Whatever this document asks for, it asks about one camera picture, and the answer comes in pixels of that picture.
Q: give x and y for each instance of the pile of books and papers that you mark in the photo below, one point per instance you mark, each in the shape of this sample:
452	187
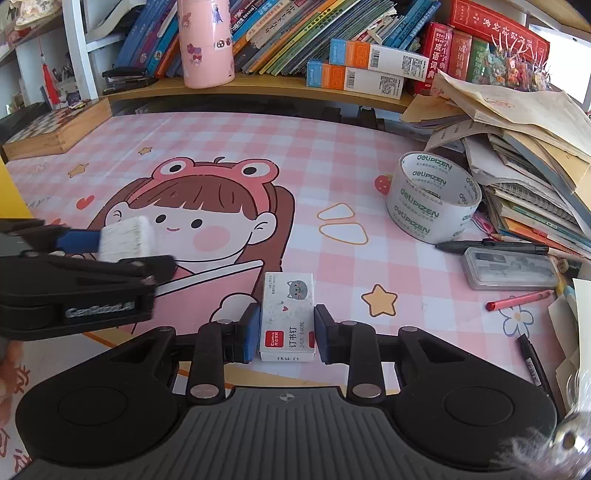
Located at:
521	152

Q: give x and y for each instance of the clear printed tape roll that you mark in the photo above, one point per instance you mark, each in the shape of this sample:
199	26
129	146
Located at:
429	207

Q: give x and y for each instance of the thin red book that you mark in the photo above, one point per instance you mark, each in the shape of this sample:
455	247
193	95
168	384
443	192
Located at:
459	55

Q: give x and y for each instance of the person's left hand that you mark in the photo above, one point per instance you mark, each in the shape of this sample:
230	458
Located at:
10	364

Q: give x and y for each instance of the red tassel pendant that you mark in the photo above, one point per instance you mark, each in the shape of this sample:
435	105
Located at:
50	74

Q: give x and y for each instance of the thick red book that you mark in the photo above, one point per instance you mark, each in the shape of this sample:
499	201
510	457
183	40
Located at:
433	57

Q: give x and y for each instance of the green book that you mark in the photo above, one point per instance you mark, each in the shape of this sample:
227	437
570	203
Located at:
478	60

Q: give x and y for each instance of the red pen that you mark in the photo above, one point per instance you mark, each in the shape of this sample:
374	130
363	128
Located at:
517	300

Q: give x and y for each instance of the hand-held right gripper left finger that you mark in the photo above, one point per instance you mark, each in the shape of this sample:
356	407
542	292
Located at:
249	332

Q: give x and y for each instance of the black stylus pen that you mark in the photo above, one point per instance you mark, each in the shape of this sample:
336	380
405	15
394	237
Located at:
489	246

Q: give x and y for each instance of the black keyboard piano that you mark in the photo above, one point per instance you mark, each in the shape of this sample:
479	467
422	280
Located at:
18	122

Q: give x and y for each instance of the wooden chess box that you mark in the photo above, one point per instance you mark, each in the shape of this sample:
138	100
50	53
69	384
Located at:
55	134

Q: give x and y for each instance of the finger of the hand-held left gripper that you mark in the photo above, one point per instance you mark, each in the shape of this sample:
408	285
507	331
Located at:
115	277
78	241

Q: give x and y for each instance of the pink sticker cylinder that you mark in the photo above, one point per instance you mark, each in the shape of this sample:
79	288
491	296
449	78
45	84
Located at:
205	46

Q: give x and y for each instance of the black stapler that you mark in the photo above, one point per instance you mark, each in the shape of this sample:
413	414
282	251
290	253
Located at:
129	79

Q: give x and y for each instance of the colourful trinket packet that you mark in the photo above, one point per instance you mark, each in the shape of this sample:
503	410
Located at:
517	69

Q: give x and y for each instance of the yellow cardboard box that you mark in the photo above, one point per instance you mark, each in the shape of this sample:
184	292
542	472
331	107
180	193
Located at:
11	189

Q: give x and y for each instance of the white staple box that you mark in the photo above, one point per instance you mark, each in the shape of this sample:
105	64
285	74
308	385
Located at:
287	318

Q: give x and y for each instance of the large red book box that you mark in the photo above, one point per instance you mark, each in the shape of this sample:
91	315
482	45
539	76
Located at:
498	27

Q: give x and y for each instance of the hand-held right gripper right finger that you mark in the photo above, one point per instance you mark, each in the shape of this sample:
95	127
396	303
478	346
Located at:
323	332

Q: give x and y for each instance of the clear pencil case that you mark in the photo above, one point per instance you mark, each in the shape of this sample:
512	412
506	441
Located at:
508	268

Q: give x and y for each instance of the fuzzy pompom with silver bead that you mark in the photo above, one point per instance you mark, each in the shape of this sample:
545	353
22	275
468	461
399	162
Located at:
554	447

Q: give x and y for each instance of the white wooden bookshelf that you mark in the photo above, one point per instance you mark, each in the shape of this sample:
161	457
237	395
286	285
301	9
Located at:
258	87

